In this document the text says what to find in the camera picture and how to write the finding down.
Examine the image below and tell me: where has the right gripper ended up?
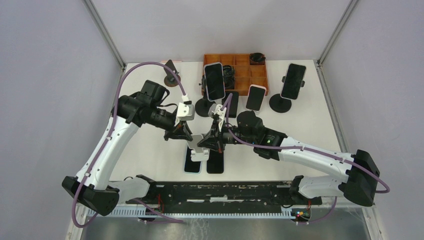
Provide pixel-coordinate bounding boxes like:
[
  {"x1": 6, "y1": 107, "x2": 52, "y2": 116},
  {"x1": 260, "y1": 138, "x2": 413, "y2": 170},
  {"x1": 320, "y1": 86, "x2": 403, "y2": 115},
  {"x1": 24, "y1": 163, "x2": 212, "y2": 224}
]
[{"x1": 198, "y1": 118, "x2": 256, "y2": 153}]

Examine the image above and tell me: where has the white folding phone stand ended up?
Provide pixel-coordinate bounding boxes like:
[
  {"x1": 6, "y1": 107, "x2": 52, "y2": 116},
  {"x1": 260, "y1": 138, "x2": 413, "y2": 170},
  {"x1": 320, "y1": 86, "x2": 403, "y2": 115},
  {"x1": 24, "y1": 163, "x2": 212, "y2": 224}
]
[{"x1": 187, "y1": 134, "x2": 210, "y2": 162}]

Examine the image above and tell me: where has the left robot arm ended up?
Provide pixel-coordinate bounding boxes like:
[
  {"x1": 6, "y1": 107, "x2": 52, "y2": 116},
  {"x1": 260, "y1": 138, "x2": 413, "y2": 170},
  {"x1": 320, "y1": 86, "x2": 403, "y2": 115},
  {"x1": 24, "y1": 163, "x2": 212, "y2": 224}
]
[{"x1": 62, "y1": 80, "x2": 195, "y2": 216}]

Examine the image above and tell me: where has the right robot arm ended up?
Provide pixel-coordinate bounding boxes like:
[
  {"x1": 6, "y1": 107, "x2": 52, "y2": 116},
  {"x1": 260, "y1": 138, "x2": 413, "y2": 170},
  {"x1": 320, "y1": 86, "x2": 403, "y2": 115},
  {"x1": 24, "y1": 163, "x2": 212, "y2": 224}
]
[{"x1": 197, "y1": 111, "x2": 381, "y2": 207}]

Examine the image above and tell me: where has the blue case phone on table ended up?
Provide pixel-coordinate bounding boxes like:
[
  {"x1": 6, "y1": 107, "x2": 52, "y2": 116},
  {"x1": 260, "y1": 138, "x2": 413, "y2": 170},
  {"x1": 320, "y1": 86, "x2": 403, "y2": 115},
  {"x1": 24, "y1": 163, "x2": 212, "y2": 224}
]
[{"x1": 183, "y1": 147, "x2": 202, "y2": 174}]

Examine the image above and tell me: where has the black round phone stand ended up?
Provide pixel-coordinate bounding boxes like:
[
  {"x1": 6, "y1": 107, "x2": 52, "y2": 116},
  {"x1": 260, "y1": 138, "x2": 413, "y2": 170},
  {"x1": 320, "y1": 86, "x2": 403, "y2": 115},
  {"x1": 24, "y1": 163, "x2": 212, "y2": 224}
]
[{"x1": 195, "y1": 75, "x2": 216, "y2": 118}]

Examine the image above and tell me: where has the black phone flat on table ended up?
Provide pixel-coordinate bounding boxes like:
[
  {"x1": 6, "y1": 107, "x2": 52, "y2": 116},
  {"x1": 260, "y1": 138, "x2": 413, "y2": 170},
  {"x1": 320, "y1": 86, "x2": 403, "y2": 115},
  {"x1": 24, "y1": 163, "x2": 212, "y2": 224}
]
[{"x1": 221, "y1": 91, "x2": 240, "y2": 118}]

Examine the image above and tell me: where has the brown base phone stand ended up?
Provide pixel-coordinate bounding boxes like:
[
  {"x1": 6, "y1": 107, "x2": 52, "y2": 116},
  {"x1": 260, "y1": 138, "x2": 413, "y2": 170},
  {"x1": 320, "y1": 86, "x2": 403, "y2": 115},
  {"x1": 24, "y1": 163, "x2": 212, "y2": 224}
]
[{"x1": 163, "y1": 59, "x2": 181, "y2": 87}]

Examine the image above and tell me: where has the white phone on small stand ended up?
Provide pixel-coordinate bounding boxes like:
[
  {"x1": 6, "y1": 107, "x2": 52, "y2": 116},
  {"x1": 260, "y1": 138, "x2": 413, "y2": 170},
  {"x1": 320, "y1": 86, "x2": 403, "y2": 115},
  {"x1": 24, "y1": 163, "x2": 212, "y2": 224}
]
[{"x1": 245, "y1": 84, "x2": 267, "y2": 112}]

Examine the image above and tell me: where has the orange compartment tray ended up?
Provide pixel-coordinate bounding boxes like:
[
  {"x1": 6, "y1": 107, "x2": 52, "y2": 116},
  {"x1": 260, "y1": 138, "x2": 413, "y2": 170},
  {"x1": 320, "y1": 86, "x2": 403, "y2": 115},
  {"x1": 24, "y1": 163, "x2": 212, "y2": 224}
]
[{"x1": 203, "y1": 53, "x2": 269, "y2": 96}]

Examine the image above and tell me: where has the black round object in tray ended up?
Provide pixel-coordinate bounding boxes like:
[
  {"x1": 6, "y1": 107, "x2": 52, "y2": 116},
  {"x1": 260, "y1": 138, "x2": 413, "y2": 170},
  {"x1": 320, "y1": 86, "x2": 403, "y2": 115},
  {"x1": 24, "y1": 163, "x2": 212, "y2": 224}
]
[{"x1": 249, "y1": 52, "x2": 266, "y2": 65}]

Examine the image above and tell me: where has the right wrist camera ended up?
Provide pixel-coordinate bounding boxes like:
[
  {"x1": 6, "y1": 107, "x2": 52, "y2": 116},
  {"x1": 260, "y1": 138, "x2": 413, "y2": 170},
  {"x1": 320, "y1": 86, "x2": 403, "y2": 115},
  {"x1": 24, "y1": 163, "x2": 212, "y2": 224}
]
[{"x1": 208, "y1": 103, "x2": 227, "y2": 123}]

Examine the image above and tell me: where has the aluminium frame rail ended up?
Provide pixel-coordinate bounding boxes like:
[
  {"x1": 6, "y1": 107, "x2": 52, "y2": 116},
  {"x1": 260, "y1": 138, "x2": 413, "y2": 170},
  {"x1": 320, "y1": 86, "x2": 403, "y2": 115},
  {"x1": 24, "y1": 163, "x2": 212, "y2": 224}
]
[{"x1": 75, "y1": 184, "x2": 377, "y2": 209}]

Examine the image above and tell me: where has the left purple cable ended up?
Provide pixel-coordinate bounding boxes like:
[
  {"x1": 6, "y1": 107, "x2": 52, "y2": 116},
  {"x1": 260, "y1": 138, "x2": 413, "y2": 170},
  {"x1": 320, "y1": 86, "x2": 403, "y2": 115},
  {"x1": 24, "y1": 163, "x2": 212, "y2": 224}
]
[{"x1": 71, "y1": 61, "x2": 190, "y2": 229}]

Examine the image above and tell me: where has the white slotted cable duct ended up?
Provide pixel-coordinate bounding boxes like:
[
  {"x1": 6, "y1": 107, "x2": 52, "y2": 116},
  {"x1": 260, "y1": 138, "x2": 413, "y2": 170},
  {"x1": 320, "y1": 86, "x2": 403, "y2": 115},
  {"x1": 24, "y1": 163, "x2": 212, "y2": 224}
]
[{"x1": 107, "y1": 205, "x2": 295, "y2": 220}]

